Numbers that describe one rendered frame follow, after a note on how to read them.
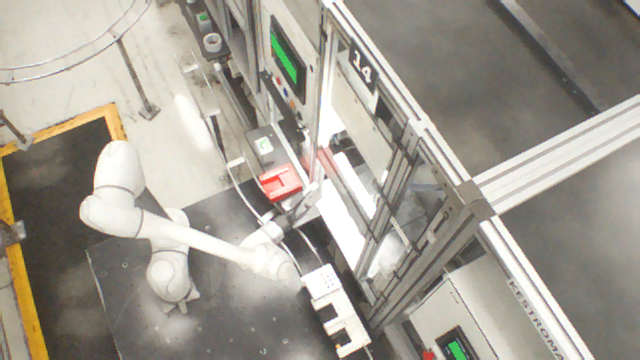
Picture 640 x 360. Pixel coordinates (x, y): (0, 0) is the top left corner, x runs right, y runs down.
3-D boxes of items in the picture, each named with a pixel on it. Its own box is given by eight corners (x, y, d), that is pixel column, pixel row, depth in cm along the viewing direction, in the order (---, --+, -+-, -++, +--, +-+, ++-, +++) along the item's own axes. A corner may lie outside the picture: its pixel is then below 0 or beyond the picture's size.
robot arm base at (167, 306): (167, 322, 210) (164, 320, 205) (151, 279, 218) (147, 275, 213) (204, 305, 214) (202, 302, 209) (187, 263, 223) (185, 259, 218)
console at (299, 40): (259, 65, 191) (250, -29, 150) (322, 42, 198) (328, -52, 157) (305, 145, 174) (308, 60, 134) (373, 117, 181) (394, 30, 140)
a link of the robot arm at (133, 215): (141, 232, 148) (146, 193, 154) (84, 220, 137) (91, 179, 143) (126, 244, 157) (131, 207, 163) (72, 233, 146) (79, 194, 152)
